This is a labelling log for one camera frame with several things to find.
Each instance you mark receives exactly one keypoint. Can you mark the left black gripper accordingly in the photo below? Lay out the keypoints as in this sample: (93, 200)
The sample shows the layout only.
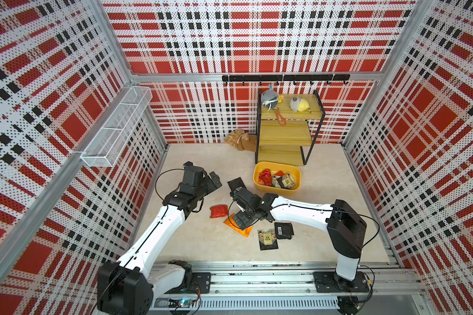
(211, 186)

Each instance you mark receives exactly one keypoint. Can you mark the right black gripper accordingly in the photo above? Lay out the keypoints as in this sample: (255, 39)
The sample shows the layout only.
(240, 216)

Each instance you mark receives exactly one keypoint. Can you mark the orange tea bag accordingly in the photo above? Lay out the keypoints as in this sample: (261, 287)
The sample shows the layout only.
(230, 222)

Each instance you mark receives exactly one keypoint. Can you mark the small red tea bag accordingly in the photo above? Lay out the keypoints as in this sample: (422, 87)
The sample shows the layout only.
(265, 178)

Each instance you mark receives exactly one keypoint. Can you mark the black gold tea bag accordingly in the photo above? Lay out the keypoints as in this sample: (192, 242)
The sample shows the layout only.
(288, 182)
(277, 182)
(267, 240)

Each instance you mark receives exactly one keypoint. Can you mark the yellow plastic storage box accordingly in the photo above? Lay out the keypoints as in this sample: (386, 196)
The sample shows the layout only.
(274, 168)

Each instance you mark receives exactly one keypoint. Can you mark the black barcode tea bag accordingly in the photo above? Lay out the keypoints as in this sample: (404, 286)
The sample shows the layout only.
(236, 184)

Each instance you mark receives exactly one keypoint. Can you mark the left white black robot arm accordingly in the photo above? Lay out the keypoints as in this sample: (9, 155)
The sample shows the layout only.
(128, 285)

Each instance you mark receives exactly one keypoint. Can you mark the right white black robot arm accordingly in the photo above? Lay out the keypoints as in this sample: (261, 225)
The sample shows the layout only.
(345, 227)

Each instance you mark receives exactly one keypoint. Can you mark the black folded tea bag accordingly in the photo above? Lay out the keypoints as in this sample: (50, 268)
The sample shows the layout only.
(284, 231)

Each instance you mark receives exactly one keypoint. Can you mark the black connector box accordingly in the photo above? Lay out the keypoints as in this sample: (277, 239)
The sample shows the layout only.
(347, 307)

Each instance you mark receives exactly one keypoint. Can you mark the brown plush toy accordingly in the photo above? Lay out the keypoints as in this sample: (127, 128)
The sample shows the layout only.
(242, 140)

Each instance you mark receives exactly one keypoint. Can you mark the red orange small tool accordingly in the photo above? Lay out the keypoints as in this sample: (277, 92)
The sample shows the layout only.
(280, 119)

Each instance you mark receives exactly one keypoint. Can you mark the grey plush toy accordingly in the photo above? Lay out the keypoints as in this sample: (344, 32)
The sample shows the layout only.
(269, 99)

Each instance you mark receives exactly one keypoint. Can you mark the yellow white plush toy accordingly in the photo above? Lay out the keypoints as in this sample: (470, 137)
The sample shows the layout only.
(298, 104)

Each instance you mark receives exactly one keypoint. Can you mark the green circuit board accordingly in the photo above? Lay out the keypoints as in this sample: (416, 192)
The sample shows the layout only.
(180, 303)

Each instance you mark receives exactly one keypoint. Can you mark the wooden black-frame shelf rack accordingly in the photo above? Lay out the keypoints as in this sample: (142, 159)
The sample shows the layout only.
(293, 143)

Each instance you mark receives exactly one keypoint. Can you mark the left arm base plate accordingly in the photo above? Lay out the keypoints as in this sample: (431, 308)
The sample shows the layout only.
(197, 281)

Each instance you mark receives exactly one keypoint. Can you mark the white wire mesh basket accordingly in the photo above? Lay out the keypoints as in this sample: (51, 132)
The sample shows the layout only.
(106, 147)

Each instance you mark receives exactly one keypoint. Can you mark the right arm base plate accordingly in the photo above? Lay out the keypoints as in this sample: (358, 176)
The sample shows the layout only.
(330, 282)

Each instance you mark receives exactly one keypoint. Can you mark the black wall hook rail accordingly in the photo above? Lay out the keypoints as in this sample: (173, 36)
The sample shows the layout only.
(260, 78)

